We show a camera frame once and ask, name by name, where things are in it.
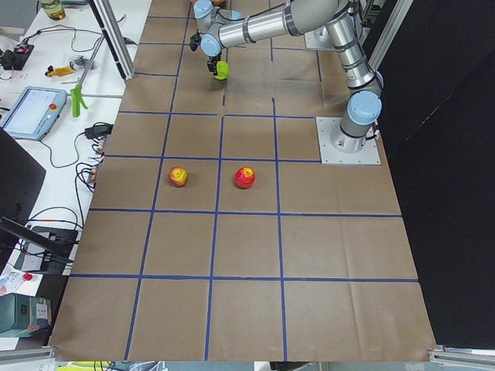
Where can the red yellow apple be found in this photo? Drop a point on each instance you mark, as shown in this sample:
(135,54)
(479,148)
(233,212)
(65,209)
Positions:
(178,176)

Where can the green plastic clip tool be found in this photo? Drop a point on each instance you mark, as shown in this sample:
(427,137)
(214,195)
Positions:
(77,100)

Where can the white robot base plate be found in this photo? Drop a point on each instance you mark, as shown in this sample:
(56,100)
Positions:
(336,148)

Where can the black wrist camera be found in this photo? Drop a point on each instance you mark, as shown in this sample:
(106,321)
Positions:
(194,41)

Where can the black power adapter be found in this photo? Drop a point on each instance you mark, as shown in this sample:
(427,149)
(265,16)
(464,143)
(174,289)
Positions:
(98,130)

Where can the teach pendant tablet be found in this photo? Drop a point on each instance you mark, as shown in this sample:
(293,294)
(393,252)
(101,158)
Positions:
(34,113)

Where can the yellow small device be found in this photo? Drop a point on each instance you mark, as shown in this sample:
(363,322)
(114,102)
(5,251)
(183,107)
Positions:
(58,71)

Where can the brown paper table cover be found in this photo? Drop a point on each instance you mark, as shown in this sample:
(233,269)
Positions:
(216,232)

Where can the green apple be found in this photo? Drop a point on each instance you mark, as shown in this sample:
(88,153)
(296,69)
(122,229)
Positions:
(222,70)

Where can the teal box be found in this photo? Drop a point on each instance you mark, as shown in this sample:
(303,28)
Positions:
(24,316)

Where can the aluminium frame post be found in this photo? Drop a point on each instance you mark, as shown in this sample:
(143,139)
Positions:
(390,30)
(109,27)

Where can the metal rod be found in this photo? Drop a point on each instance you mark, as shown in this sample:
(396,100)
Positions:
(91,61)

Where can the glass jar with liquid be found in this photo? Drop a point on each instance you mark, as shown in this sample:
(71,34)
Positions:
(53,8)

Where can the right aluminium frame post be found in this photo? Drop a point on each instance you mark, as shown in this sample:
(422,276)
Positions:
(390,30)

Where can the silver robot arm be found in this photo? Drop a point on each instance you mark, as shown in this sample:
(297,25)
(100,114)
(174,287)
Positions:
(219,29)

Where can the black monitor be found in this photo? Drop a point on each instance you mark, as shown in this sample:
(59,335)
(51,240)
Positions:
(22,178)

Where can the black electronics board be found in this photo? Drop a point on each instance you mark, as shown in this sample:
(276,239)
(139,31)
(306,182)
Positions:
(16,59)

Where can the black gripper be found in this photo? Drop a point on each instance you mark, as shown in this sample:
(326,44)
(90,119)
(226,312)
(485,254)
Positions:
(211,62)

